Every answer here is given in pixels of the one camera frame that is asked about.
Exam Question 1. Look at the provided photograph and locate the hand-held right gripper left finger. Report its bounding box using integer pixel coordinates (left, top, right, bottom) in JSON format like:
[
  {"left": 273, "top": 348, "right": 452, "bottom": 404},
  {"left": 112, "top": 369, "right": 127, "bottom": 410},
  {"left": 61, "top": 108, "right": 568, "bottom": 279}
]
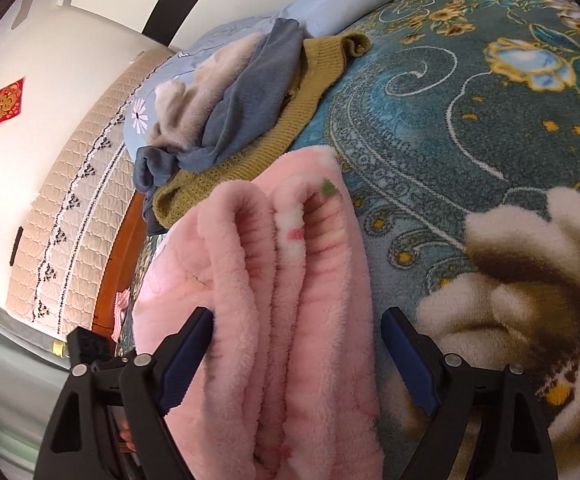
[{"left": 34, "top": 306, "right": 214, "bottom": 480}]

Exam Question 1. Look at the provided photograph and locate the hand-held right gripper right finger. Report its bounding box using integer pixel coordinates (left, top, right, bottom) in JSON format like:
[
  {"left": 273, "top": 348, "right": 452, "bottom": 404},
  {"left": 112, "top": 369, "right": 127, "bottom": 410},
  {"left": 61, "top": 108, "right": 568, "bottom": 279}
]
[{"left": 381, "top": 307, "right": 558, "bottom": 480}]

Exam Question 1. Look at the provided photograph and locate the pink fleece garment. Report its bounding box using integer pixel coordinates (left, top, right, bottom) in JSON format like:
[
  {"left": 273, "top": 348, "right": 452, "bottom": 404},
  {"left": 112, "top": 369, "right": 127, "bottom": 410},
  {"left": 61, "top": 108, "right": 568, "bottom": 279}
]
[{"left": 132, "top": 145, "right": 383, "bottom": 480}]

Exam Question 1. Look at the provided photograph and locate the pink zigzag cloth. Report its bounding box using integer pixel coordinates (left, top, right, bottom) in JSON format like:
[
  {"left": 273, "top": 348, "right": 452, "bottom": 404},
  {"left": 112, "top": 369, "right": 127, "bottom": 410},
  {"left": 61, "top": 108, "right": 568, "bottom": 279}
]
[{"left": 112, "top": 287, "right": 133, "bottom": 343}]

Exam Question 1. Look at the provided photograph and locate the wooden headboard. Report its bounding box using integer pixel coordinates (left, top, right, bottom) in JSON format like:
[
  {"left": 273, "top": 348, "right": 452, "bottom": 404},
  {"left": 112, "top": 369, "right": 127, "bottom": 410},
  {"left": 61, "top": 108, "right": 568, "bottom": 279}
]
[{"left": 92, "top": 192, "right": 148, "bottom": 343}]

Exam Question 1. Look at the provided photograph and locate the beige quilted headboard cover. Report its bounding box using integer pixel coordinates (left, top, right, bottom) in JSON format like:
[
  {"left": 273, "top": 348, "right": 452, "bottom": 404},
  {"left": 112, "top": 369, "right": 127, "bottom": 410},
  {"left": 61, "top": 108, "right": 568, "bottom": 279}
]
[{"left": 4, "top": 50, "right": 181, "bottom": 341}]

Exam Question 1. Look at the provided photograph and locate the mustard knitted sweater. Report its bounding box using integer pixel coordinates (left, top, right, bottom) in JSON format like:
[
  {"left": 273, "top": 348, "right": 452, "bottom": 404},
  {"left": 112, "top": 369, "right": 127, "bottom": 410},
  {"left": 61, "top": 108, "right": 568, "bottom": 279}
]
[{"left": 152, "top": 32, "right": 371, "bottom": 228}]

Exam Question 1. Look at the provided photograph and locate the beige fleece garment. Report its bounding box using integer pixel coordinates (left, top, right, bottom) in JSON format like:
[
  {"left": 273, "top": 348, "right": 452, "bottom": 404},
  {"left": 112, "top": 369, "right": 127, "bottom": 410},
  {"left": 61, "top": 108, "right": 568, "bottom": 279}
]
[{"left": 147, "top": 32, "right": 265, "bottom": 153}]

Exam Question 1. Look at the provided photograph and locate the grey garment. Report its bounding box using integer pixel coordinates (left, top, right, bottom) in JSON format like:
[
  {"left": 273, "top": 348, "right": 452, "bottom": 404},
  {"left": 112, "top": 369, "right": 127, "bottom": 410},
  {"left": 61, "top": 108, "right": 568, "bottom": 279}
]
[{"left": 134, "top": 17, "right": 305, "bottom": 235}]

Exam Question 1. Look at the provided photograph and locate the red wall decoration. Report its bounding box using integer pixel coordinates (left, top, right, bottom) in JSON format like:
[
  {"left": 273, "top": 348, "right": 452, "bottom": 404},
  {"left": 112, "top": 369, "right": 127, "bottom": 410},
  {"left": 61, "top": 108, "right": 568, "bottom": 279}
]
[{"left": 0, "top": 77, "right": 25, "bottom": 133}]

